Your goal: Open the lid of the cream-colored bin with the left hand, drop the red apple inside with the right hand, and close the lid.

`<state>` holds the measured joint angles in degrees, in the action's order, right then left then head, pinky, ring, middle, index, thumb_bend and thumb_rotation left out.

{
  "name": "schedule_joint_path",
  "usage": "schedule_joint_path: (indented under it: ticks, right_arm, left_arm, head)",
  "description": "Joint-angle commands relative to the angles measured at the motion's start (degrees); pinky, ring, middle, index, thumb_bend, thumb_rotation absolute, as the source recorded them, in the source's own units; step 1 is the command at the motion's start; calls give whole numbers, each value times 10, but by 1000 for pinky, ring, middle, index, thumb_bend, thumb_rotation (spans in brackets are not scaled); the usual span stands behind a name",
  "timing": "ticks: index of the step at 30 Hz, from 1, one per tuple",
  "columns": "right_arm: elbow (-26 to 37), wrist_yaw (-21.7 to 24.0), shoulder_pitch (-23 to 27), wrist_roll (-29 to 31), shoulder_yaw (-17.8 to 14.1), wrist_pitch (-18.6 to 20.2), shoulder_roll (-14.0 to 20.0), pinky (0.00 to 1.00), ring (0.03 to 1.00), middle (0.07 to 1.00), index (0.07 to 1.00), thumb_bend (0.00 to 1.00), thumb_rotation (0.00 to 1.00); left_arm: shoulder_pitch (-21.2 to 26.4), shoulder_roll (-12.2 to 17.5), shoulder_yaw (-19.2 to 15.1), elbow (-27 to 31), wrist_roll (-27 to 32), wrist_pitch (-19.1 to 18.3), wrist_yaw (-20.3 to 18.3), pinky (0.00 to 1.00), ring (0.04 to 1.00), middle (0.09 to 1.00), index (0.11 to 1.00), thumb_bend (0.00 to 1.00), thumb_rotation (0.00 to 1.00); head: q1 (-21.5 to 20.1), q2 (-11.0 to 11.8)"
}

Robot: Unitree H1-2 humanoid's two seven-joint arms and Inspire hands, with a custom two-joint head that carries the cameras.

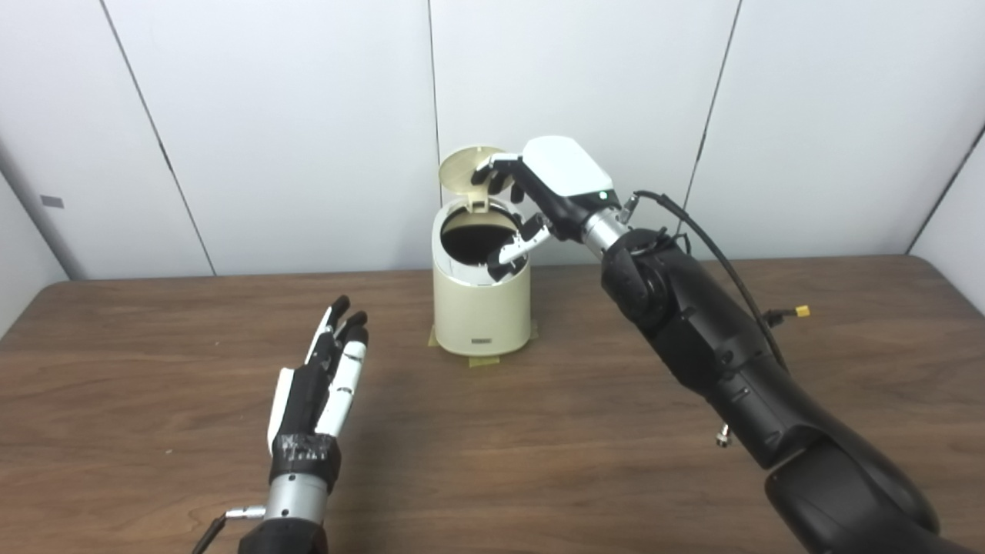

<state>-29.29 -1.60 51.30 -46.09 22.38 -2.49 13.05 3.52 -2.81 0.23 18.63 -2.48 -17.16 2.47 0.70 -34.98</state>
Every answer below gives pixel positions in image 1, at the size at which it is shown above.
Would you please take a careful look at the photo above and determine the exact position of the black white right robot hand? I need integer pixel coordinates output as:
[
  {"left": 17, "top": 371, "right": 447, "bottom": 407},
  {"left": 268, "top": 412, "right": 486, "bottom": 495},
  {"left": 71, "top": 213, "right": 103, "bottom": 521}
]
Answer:
[{"left": 471, "top": 136, "right": 620, "bottom": 282}]

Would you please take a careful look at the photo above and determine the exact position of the cream round bin lid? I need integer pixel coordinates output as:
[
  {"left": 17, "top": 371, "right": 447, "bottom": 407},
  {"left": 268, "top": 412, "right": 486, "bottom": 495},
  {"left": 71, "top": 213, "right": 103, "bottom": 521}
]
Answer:
[{"left": 439, "top": 145, "right": 509, "bottom": 210}]

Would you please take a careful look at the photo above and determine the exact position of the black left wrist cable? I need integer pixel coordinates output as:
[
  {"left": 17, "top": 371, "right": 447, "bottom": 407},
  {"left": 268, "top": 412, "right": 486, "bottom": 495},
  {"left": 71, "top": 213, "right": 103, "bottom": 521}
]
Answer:
[{"left": 191, "top": 506, "right": 266, "bottom": 554}]

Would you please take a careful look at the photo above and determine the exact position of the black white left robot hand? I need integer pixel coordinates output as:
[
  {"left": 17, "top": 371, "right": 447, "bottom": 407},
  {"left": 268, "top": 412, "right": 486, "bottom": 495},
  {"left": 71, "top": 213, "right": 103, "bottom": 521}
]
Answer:
[{"left": 266, "top": 295, "right": 370, "bottom": 493}]

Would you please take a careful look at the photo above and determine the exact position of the black cable yellow connector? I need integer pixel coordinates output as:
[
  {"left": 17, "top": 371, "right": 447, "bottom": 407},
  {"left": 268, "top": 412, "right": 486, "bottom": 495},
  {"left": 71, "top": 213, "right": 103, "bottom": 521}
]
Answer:
[{"left": 762, "top": 305, "right": 810, "bottom": 328}]

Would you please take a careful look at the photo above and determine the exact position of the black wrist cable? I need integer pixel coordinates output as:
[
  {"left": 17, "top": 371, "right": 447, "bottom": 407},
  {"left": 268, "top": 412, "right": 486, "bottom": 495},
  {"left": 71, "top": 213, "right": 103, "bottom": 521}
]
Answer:
[
  {"left": 191, "top": 506, "right": 266, "bottom": 554},
  {"left": 622, "top": 190, "right": 790, "bottom": 370}
]

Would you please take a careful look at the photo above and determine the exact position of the cream-colored bin body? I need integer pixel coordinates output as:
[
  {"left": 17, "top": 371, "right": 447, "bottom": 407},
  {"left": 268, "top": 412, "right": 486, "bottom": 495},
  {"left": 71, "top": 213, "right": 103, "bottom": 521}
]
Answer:
[{"left": 432, "top": 196, "right": 533, "bottom": 357}]

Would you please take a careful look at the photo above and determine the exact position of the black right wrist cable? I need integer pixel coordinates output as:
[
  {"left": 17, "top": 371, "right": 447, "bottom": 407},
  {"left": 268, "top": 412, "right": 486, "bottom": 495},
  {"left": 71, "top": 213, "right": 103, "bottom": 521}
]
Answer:
[{"left": 622, "top": 190, "right": 790, "bottom": 370}]

